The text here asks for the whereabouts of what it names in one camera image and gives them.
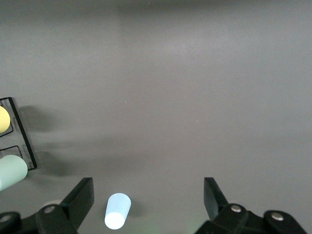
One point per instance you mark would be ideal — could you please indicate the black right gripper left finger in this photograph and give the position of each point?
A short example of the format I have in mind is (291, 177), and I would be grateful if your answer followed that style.
(61, 217)

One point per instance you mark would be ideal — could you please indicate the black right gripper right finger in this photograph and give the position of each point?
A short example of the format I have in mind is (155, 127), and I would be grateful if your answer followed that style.
(234, 219)

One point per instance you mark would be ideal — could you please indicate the pale green plastic cup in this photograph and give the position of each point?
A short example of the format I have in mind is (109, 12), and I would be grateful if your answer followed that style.
(12, 170)

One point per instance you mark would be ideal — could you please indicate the yellow plastic cup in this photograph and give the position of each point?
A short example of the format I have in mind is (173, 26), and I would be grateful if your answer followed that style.
(4, 119)

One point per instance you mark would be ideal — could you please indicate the light blue plastic cup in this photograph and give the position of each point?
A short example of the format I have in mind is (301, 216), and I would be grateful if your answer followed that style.
(117, 212)

